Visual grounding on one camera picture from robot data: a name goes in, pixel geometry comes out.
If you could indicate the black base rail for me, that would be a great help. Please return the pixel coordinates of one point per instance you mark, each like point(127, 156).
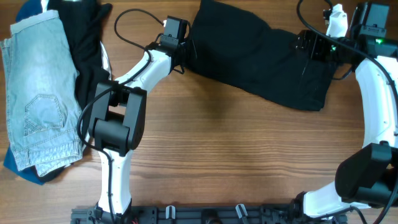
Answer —
point(264, 214)

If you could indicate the black shorts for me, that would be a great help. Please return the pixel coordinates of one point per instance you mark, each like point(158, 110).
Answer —
point(238, 48)

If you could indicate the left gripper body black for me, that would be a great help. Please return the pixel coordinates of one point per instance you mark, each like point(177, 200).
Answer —
point(181, 46)

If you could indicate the light blue denim shorts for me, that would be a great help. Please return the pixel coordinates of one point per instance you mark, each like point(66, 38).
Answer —
point(26, 70)

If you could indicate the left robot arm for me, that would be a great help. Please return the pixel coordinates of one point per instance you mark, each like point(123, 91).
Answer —
point(118, 116)

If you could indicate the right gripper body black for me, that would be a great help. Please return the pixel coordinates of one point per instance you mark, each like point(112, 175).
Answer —
point(311, 45)

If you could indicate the white garment in pile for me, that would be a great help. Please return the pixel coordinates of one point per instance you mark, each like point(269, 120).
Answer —
point(77, 60)

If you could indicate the black garment in pile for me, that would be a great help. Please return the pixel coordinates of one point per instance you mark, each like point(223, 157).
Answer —
point(57, 151)

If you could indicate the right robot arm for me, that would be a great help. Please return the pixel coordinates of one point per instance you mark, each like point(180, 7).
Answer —
point(367, 179)

